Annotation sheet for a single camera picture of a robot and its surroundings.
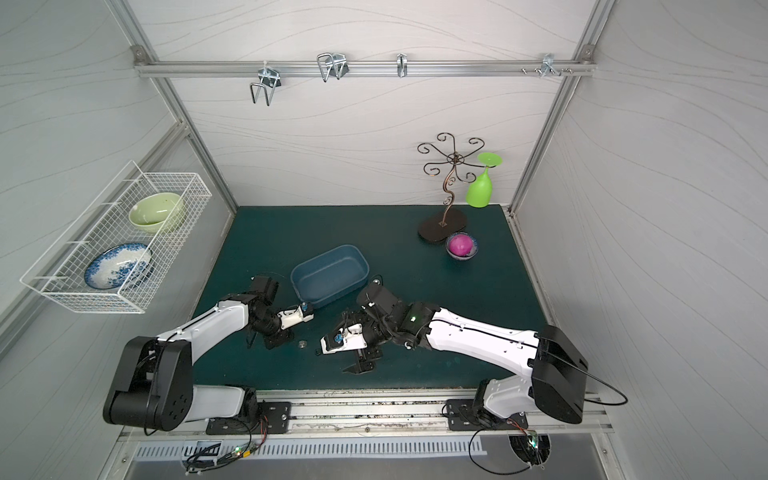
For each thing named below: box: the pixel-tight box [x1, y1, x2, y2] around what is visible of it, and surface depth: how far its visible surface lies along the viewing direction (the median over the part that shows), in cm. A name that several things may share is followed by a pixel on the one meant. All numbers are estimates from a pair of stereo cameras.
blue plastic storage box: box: [291, 244, 370, 307], surface depth 101 cm
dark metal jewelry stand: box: [417, 132, 497, 242], surface depth 97 cm
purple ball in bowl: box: [445, 232, 479, 261], surface depth 104 cm
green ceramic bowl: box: [129, 192, 183, 233], surface depth 72 cm
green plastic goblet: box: [466, 152, 503, 208], surface depth 97 cm
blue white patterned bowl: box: [84, 243, 153, 291], surface depth 64 cm
